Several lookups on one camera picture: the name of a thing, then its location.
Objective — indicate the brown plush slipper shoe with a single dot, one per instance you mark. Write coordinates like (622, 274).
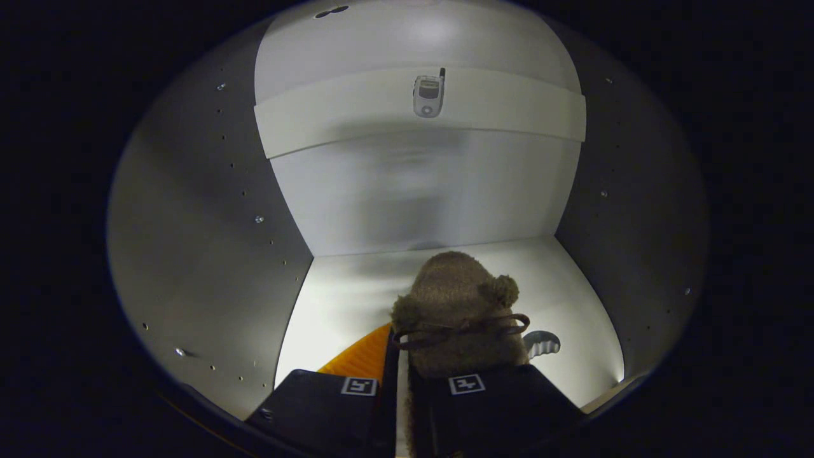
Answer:
(458, 286)

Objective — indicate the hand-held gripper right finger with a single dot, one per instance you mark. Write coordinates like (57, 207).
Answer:
(509, 413)

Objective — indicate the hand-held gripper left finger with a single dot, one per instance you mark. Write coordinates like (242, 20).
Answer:
(318, 413)

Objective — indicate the grey shoe cabinet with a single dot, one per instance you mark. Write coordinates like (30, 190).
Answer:
(413, 191)

